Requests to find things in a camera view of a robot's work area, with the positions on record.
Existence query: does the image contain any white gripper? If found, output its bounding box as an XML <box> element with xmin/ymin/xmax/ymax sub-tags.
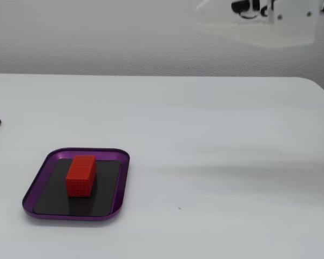
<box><xmin>194</xmin><ymin>0</ymin><xmax>324</xmax><ymax>49</ymax></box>

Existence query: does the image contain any red cube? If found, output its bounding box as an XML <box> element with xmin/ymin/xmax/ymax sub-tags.
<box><xmin>65</xmin><ymin>155</ymin><xmax>97</xmax><ymax>198</ymax></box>

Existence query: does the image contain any black mat in tray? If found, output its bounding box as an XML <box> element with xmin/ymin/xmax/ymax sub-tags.
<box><xmin>32</xmin><ymin>158</ymin><xmax>122</xmax><ymax>217</ymax></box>

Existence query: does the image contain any purple metal tray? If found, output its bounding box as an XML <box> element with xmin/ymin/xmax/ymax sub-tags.
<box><xmin>22</xmin><ymin>147</ymin><xmax>131</xmax><ymax>222</ymax></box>

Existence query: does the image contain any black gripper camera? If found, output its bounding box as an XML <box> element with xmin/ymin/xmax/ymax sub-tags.
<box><xmin>231</xmin><ymin>0</ymin><xmax>257</xmax><ymax>19</ymax></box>

